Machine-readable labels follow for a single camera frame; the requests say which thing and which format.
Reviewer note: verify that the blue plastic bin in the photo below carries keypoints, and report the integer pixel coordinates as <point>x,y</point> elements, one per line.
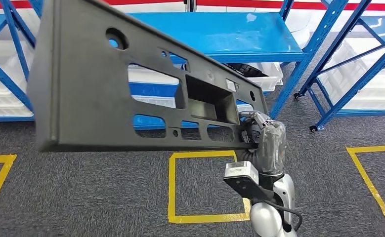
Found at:
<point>153,90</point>

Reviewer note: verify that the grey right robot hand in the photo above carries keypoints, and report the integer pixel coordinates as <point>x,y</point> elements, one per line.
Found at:
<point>272,147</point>

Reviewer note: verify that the black and silver stanchion post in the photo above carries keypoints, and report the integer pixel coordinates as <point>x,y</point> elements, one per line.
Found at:
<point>190,5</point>

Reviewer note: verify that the yellow floor tape square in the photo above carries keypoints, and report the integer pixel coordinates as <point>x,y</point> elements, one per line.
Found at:
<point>369,183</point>
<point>172,186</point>

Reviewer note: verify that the blue metal shelf rack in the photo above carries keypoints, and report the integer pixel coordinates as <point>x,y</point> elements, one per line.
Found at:
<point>352,88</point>
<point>7,80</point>
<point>212,32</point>

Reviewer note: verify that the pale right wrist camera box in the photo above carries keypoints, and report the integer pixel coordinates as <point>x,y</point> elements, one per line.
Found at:
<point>241,171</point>

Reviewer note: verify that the black parts pile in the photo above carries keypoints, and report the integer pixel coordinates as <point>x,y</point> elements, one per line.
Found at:
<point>248,70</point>

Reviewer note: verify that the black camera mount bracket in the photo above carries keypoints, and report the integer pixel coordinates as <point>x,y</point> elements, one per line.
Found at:
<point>244,189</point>

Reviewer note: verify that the white car with red stripe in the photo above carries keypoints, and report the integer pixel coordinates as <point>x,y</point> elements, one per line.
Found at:
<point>238,9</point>

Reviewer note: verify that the black plastic panel part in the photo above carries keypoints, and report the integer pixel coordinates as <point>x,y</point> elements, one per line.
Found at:
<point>81,98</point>

